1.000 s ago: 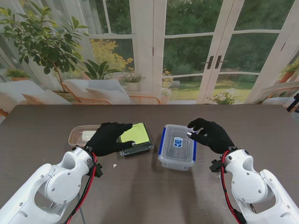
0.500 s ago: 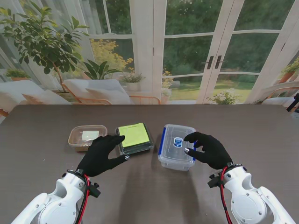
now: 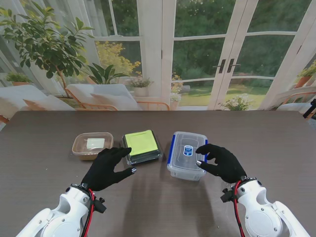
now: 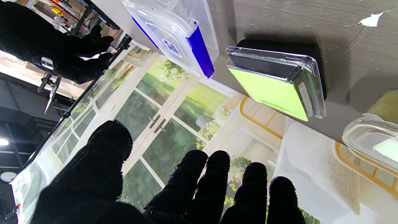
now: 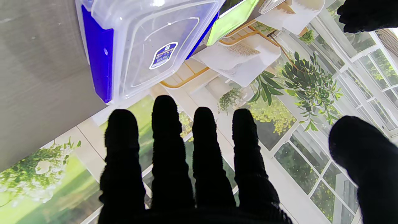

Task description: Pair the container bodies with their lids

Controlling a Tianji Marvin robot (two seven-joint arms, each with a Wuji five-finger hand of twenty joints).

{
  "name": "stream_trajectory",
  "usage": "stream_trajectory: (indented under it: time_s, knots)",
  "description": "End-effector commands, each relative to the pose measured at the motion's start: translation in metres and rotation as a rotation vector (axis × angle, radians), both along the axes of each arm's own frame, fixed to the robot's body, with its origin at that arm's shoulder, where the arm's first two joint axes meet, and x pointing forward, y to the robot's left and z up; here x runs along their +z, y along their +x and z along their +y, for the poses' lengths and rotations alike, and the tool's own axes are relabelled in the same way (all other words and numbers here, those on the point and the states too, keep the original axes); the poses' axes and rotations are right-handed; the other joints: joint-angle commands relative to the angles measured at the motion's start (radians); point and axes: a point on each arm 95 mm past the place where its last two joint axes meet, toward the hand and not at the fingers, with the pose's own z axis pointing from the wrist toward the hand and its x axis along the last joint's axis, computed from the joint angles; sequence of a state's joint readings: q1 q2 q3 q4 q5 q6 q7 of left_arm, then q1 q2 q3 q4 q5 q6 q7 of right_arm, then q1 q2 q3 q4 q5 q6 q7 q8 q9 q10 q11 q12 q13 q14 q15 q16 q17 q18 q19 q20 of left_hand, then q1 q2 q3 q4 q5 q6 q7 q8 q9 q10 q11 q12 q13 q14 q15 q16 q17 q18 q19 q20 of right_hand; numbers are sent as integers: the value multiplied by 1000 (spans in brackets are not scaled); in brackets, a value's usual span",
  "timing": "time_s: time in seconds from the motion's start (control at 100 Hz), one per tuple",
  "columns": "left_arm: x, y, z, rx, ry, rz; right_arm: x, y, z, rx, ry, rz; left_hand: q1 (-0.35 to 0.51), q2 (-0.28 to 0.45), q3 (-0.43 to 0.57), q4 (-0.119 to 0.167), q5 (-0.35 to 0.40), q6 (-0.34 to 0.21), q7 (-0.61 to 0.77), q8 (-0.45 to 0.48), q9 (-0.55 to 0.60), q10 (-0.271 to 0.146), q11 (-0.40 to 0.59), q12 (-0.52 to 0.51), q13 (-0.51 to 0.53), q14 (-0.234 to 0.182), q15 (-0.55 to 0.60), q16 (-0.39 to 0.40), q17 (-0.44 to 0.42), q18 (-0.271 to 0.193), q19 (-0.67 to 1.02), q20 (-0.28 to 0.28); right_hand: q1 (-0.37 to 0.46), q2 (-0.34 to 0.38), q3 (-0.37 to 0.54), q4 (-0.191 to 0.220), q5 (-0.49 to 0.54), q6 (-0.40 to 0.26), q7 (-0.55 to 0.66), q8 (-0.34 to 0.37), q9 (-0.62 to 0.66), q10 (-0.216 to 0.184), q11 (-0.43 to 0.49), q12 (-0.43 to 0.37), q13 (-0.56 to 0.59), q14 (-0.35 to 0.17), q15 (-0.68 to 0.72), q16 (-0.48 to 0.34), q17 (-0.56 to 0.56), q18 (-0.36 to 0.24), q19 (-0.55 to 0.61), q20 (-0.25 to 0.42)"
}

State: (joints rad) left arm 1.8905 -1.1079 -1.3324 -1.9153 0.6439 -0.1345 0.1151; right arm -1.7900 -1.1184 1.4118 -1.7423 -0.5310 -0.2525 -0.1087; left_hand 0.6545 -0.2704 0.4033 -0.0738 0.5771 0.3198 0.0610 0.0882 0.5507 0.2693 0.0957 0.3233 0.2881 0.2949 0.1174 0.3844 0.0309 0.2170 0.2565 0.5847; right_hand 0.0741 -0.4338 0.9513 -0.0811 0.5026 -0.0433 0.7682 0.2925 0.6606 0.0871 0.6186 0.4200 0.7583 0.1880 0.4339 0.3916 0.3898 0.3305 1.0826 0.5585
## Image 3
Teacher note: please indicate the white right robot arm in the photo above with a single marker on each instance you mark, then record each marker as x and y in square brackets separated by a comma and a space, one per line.
[261, 209]

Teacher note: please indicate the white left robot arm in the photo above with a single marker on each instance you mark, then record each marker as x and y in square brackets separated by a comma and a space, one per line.
[59, 212]

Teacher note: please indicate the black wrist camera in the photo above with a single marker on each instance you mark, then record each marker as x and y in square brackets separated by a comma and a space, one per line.
[100, 206]
[227, 195]

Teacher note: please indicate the clear container with blue clips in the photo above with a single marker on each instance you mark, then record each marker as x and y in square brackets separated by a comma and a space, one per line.
[182, 172]

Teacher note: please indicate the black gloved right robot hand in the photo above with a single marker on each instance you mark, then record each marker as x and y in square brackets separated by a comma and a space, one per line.
[222, 164]

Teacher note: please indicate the clear lid with white label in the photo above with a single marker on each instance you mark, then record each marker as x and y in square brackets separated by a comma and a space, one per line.
[93, 143]

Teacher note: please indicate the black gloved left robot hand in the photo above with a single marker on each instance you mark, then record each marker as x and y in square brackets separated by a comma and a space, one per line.
[106, 170]

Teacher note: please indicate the black plastic tray container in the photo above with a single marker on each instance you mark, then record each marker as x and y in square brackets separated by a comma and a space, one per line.
[145, 159]

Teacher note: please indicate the black tripod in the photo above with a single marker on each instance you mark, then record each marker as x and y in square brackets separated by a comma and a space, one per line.
[311, 108]

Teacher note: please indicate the clear plastic lid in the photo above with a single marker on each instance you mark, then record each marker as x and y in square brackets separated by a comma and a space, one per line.
[180, 153]

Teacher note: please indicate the printed sunroom backdrop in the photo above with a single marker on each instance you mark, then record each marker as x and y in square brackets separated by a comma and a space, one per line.
[197, 49]

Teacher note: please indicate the brown kraft paper container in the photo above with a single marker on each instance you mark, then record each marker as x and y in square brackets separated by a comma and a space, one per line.
[84, 154]

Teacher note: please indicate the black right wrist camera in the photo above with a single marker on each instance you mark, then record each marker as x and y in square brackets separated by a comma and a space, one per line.
[227, 195]

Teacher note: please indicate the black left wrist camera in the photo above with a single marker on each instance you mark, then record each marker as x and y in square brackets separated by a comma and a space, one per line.
[100, 206]

